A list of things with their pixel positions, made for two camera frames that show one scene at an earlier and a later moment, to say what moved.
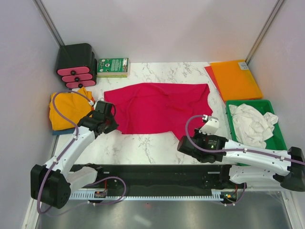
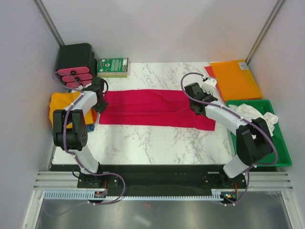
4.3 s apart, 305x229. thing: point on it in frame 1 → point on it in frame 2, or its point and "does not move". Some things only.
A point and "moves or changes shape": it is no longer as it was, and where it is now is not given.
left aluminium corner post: x=49 y=23 does not move
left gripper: x=114 y=126 → x=102 y=108
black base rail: x=161 y=177 does not move
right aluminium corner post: x=263 y=31 does not move
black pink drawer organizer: x=76 y=64 does not move
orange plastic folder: x=235 y=80 does not move
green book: x=113 y=67 does not move
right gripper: x=198 y=133 → x=207 y=94
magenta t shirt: x=175 y=108 moves or changes shape
